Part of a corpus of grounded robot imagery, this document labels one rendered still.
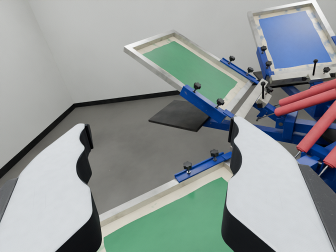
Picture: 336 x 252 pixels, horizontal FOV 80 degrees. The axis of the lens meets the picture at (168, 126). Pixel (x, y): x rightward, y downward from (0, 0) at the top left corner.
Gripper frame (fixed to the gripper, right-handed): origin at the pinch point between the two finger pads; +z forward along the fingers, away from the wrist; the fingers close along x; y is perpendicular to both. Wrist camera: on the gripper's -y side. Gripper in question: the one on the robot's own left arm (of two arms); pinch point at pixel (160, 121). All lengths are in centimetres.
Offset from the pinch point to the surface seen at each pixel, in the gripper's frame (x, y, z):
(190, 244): 8, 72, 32
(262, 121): 148, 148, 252
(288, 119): 72, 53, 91
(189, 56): 21, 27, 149
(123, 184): -53, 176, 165
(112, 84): -114, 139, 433
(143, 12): -30, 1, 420
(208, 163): 22, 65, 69
